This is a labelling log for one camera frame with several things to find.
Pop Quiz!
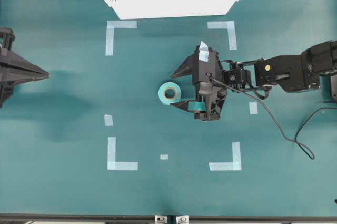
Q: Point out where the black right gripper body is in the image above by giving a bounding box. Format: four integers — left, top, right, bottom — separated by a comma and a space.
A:
192, 45, 227, 121

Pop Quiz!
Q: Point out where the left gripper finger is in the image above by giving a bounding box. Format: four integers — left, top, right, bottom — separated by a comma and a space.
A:
4, 51, 49, 86

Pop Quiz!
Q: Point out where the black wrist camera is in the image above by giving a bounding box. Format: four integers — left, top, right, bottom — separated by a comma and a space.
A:
199, 82, 213, 120

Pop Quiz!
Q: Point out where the metal table bracket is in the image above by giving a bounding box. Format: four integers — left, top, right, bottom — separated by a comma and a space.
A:
154, 215, 167, 224
176, 215, 189, 224

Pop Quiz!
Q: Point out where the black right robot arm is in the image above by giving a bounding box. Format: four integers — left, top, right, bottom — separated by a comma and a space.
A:
171, 41, 336, 121

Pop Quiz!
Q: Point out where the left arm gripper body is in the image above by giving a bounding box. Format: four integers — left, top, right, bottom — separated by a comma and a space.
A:
0, 27, 16, 109

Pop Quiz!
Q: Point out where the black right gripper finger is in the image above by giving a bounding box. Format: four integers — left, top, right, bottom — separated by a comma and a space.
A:
170, 100, 206, 113
171, 55, 194, 78

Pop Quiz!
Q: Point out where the teal tape roll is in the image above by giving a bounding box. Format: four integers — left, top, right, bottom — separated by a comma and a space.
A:
158, 82, 182, 105

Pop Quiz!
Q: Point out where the black camera cable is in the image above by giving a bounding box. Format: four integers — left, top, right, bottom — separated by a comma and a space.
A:
209, 75, 327, 160

